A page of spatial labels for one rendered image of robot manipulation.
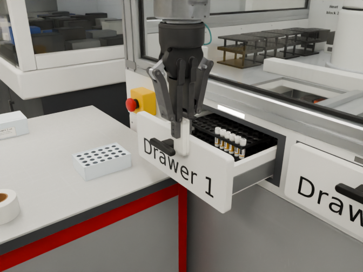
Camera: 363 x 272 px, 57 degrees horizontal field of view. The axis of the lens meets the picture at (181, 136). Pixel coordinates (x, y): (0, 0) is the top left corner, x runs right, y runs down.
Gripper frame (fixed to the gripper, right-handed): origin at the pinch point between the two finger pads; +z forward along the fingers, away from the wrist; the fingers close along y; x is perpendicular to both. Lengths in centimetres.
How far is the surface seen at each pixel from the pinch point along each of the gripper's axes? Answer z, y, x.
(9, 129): 15, -19, 61
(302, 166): 3.8, 14.2, -16.7
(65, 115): 17, 1, 70
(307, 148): 0.4, 14.7, -16.7
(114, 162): 14.6, -3.0, 23.1
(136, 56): -6.3, 15.9, 42.4
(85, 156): 13.8, -8.2, 28.9
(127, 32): -13, 16, 47
